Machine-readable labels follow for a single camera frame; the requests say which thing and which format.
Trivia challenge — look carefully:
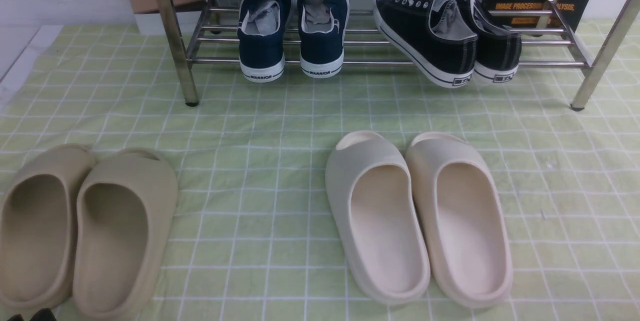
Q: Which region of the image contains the black canvas sneaker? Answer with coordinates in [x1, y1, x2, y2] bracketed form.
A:
[373, 0, 478, 89]
[455, 0, 522, 84]

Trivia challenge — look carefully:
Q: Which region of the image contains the metal shoe rack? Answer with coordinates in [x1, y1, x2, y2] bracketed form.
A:
[157, 0, 639, 112]

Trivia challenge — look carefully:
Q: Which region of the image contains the left cream slide slipper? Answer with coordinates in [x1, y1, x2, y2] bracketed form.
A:
[324, 131, 431, 306]

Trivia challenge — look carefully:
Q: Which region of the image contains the cream slide slipper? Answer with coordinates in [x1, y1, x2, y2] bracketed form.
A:
[324, 131, 431, 306]
[405, 132, 514, 309]

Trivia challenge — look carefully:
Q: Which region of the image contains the green checked floor cloth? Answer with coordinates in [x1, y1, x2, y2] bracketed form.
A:
[0, 24, 640, 321]

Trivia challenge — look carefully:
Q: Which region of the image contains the right navy blue sneaker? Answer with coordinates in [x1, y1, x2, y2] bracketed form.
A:
[295, 0, 350, 79]

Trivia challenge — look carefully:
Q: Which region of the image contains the navy blue sneaker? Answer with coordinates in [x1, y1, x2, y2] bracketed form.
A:
[295, 0, 350, 79]
[237, 0, 294, 83]

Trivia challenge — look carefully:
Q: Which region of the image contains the right cream slide slipper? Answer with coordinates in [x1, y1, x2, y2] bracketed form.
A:
[405, 132, 514, 309]

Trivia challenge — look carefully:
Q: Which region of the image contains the left navy blue sneaker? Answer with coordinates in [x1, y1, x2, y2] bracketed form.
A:
[237, 0, 294, 83]

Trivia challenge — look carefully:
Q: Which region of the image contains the right tan slide slipper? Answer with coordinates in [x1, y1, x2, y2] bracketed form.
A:
[72, 148, 179, 321]

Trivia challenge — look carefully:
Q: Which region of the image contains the tan slide slipper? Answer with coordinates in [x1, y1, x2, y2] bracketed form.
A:
[0, 143, 96, 312]
[72, 148, 179, 321]

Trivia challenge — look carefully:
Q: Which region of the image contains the left tan slide slipper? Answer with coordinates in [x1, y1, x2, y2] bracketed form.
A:
[0, 143, 96, 312]

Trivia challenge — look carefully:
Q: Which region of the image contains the black object bottom left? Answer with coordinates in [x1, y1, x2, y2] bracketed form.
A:
[7, 308, 57, 321]

